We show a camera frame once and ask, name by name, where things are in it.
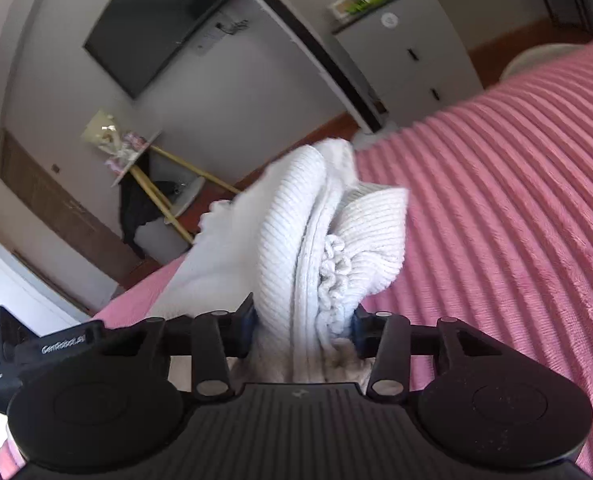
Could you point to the pink striped plush blanket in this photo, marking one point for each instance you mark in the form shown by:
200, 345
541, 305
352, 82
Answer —
501, 185

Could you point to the black cloth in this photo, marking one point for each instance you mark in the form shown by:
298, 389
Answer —
136, 210

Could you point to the round table with yellow legs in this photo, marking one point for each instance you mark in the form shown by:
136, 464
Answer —
176, 160

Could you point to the long white black shelf board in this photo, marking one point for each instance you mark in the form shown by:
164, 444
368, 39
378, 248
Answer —
316, 55

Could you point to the white round seat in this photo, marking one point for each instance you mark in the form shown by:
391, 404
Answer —
184, 200

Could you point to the grey cabinet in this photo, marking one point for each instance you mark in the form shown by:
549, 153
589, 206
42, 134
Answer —
406, 70

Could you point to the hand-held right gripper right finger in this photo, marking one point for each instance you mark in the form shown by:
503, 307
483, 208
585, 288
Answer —
357, 330

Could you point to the green packet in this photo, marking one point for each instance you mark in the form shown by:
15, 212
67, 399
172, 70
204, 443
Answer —
369, 1

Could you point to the white ribbed knit garment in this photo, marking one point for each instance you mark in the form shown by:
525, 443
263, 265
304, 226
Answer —
281, 220

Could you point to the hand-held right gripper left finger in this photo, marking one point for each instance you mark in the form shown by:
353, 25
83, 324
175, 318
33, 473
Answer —
247, 327

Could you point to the wrapped flower bouquet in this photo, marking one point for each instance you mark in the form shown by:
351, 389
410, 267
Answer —
109, 140

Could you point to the white wall socket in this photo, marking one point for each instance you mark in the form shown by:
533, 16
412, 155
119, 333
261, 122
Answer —
204, 42

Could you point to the black wall television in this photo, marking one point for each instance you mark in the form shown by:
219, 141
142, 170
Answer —
151, 25

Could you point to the white round stool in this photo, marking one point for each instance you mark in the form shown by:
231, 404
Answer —
536, 60

